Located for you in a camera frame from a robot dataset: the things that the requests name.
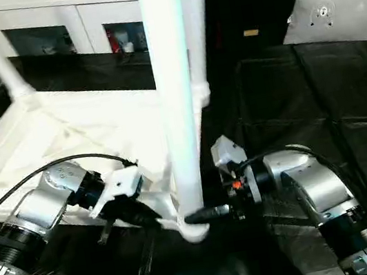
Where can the small white jar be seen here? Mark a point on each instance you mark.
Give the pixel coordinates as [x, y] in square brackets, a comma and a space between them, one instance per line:
[128, 47]

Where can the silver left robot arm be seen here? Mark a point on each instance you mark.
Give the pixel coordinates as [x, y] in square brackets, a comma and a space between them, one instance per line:
[41, 209]

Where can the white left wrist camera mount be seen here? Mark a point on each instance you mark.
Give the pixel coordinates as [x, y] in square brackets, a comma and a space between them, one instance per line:
[121, 185]

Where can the grey printed cushion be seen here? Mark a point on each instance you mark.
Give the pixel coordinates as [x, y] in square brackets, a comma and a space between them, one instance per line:
[341, 11]

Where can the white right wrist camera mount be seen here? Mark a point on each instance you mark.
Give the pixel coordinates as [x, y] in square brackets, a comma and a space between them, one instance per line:
[228, 153]

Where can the red bottle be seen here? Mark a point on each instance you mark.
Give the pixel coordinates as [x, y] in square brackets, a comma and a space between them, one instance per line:
[113, 42]

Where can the black work mat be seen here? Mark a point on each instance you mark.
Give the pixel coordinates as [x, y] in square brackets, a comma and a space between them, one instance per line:
[302, 91]

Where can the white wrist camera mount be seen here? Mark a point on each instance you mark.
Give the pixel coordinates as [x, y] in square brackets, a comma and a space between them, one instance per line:
[121, 185]
[228, 153]

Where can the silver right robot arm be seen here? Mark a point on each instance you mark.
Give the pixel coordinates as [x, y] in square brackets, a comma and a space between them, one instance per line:
[317, 186]

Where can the white plastic table top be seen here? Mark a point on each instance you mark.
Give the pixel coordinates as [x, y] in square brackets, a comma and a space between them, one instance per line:
[63, 128]

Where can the white cabinet with glass doors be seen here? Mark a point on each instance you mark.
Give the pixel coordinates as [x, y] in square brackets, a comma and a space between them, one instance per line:
[63, 20]

